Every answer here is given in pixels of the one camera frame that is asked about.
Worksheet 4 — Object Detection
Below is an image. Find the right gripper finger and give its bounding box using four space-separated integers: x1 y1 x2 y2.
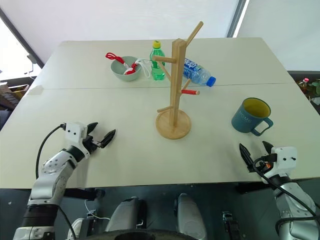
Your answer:
239 142 255 173
261 140 274 154

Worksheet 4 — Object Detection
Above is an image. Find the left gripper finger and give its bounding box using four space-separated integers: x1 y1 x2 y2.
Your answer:
99 128 117 149
86 122 99 136

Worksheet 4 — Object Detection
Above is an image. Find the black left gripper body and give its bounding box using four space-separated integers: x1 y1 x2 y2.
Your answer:
82 134 103 154

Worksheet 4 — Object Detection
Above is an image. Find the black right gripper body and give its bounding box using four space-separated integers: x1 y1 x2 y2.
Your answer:
253 159 272 177

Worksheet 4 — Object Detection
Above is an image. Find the wooden mug tree stand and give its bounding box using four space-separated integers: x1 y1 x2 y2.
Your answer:
152 21 205 141

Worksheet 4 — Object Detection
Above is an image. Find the blue mug yellow inside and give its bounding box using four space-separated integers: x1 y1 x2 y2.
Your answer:
231 97 274 137

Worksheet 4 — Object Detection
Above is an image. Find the pale green bowl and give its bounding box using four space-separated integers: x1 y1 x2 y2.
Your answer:
110 55 143 83

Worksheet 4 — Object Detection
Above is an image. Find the black floor device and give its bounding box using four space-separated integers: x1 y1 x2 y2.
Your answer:
220 210 241 240

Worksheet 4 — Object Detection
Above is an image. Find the small white block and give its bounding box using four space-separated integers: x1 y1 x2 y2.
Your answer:
26 84 45 97

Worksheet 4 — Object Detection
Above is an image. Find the small bottle red cap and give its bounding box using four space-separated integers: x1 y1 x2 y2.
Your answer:
297 77 311 95

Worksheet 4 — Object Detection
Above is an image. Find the silver rounded robot leg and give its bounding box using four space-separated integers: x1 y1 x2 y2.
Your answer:
173 192 209 240
104 196 148 233

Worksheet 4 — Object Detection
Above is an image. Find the white shoe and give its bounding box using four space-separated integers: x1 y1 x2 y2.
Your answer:
66 217 86 240

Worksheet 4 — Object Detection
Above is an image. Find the cardboard boxes stack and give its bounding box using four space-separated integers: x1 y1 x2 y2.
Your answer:
0 83 30 111

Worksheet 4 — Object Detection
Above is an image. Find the green plastic bottle yellow cap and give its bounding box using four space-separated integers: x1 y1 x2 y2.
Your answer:
149 40 167 82

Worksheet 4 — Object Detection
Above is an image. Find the clear water bottle blue cap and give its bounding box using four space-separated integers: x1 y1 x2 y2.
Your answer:
182 57 217 88

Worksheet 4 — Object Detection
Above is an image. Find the dark rounded robot body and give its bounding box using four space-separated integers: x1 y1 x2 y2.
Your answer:
86 228 202 240

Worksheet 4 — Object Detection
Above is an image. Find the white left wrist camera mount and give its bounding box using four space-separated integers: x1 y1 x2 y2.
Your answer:
64 121 90 161

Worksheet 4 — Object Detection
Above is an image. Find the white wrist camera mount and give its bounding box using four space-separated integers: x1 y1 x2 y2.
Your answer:
264 146 299 179
64 121 90 161

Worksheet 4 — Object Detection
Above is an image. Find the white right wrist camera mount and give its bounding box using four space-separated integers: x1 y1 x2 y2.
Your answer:
264 146 299 179

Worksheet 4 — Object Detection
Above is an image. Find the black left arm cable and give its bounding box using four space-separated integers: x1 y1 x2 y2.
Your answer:
35 123 67 180

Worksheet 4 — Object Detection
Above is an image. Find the black table bracket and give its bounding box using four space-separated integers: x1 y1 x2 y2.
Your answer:
62 187 105 202

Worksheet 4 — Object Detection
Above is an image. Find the thin white cable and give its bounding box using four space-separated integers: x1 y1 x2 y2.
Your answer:
84 198 111 221

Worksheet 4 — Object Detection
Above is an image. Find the red white skipping rope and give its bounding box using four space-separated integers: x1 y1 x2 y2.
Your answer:
104 51 154 81

